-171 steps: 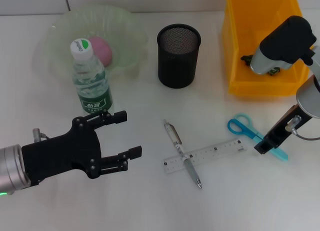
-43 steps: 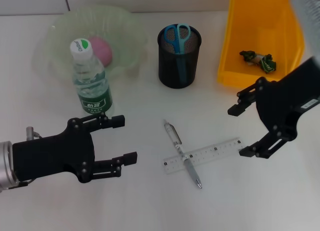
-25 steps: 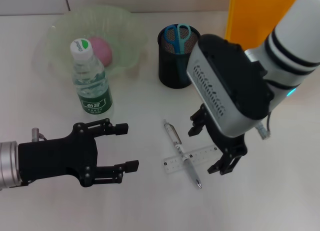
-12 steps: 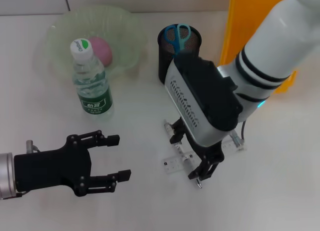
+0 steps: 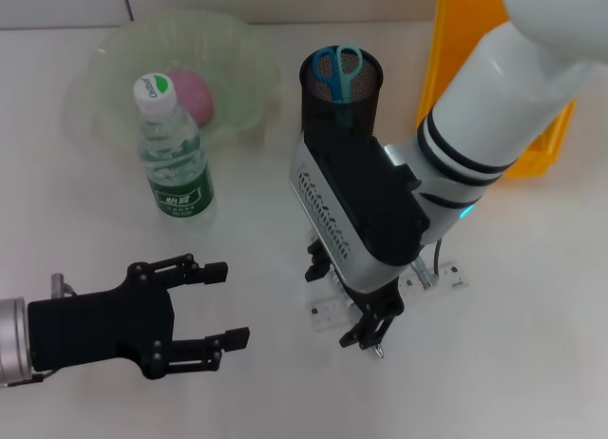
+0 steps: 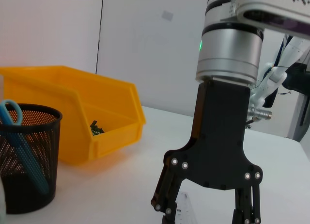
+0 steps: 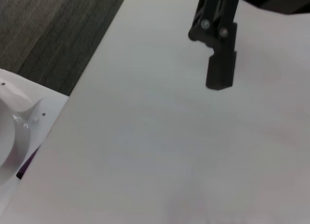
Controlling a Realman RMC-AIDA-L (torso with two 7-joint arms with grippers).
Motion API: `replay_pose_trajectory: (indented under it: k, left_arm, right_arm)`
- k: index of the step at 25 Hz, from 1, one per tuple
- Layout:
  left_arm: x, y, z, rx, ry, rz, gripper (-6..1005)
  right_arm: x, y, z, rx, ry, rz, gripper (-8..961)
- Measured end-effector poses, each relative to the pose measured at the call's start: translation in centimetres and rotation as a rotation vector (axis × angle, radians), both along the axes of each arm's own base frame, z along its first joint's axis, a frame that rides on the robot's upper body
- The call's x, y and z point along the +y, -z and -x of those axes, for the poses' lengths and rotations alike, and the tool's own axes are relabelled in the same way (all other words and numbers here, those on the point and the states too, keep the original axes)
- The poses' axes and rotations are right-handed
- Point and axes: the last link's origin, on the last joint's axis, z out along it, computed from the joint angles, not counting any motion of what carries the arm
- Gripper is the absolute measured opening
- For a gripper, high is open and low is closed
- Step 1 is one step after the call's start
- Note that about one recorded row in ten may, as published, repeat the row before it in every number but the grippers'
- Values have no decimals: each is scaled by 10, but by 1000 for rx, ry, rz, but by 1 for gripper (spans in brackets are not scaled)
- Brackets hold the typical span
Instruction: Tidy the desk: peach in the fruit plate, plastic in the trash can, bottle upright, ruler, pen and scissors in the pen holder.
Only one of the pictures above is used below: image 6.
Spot white black humanoid robot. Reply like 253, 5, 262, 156
249, 33, 310, 128

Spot blue scissors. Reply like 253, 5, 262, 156
0, 99, 50, 195

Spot green plastic wrapper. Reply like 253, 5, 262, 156
89, 120, 107, 137

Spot small grey wall sticker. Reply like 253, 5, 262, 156
161, 10, 175, 21

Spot yellow plastic bin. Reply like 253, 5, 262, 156
0, 65, 147, 165

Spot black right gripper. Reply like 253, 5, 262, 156
150, 79, 264, 224

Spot clear plastic ruler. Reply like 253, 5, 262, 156
174, 191, 194, 224

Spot black mesh pen holder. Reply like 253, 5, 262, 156
0, 103, 63, 214

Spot grey right gripper cable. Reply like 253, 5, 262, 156
246, 107, 274, 130

